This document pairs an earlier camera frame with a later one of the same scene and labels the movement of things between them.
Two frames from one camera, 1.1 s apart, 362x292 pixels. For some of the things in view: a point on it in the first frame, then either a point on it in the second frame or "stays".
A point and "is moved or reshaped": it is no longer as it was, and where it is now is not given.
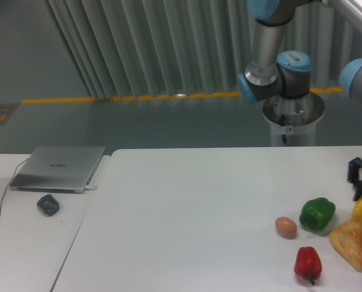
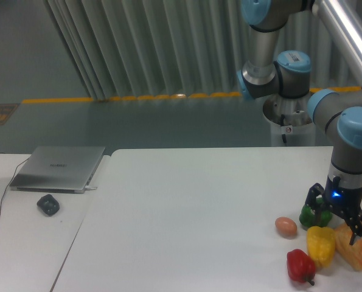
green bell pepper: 316,213 stays
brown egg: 286,227 stays
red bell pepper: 308,264 is moved or reshaped
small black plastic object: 48,205 stays
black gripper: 360,173 -> 345,201
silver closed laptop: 65,170 stays
